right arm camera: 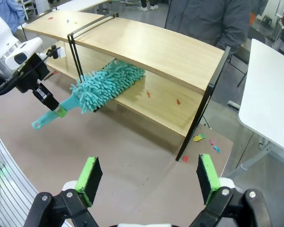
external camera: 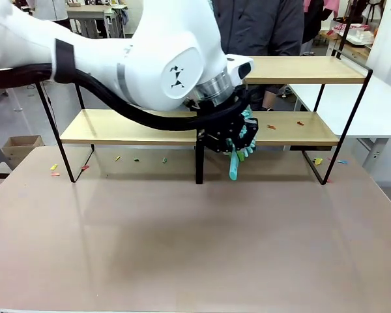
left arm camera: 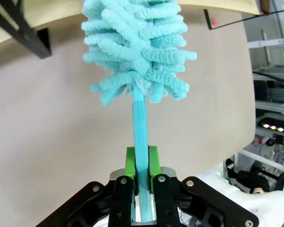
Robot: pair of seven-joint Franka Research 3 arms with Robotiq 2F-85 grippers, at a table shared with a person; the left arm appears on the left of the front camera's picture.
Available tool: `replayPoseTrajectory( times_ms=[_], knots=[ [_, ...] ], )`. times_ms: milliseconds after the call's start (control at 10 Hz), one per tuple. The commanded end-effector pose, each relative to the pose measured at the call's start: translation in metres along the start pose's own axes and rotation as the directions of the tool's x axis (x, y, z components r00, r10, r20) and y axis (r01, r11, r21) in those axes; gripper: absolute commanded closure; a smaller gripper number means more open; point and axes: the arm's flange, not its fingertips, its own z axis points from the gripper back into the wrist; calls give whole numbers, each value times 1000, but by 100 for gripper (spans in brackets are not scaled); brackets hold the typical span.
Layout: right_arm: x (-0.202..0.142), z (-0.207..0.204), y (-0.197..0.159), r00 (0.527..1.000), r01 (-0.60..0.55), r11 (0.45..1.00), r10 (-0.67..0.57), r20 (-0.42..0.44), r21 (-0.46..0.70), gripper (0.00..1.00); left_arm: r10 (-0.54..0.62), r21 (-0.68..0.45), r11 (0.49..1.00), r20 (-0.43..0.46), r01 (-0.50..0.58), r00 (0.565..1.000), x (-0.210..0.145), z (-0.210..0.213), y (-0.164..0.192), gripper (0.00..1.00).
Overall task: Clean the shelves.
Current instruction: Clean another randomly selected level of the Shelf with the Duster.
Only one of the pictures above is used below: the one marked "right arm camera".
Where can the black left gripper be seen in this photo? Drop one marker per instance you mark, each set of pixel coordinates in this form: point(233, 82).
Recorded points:
point(30, 73)

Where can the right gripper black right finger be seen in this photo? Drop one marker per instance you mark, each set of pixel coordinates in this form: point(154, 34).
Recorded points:
point(208, 177)

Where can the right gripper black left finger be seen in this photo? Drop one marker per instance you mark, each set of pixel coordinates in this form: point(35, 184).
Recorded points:
point(90, 179)

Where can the teal microfiber duster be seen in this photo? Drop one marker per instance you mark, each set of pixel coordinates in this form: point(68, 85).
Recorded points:
point(104, 82)

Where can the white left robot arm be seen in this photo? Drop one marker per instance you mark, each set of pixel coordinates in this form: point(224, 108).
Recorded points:
point(0, 35)

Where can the small red paper scrap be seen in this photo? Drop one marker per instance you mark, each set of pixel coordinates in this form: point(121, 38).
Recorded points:
point(53, 73)

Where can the green paper scrap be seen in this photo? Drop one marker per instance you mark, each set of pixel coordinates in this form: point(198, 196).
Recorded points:
point(202, 135)

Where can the white power strip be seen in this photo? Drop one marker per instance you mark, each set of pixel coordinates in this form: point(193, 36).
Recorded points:
point(233, 104)

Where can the white ribbed metal panel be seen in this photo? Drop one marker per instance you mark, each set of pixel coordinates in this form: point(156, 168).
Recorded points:
point(11, 179)

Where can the orange paper scrap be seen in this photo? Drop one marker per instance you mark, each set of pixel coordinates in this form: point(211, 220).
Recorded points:
point(148, 94)

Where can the bystander in light shirt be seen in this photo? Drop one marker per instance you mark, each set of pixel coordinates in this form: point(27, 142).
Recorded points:
point(7, 11)

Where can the white table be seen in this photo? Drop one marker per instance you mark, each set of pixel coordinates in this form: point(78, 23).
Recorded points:
point(267, 94)
point(80, 6)

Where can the bystander legs white sneakers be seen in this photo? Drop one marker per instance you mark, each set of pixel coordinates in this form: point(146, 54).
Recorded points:
point(148, 6)

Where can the black chair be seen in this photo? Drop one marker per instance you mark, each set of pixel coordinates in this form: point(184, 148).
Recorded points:
point(255, 35)

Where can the person in dark grey jacket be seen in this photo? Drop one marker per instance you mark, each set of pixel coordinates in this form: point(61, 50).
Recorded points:
point(203, 19)

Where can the small dark stool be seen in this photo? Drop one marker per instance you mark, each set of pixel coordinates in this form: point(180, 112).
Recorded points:
point(267, 19)

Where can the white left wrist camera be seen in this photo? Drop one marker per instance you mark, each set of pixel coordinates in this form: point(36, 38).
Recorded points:
point(60, 52)

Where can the wooden shelf black frame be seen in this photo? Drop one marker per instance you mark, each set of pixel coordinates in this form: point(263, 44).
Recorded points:
point(56, 28)
point(156, 52)

